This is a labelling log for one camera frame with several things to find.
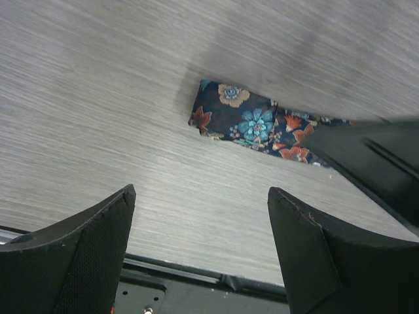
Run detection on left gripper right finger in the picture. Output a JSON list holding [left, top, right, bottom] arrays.
[[268, 187, 418, 313]]

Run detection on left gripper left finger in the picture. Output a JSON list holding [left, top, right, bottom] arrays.
[[1, 184, 136, 313]]

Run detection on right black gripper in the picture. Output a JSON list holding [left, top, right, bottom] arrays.
[[304, 120, 418, 234]]

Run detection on floral navy necktie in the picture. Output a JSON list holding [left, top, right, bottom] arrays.
[[188, 79, 353, 167]]

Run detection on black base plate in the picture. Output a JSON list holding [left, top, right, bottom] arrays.
[[111, 254, 290, 314]]

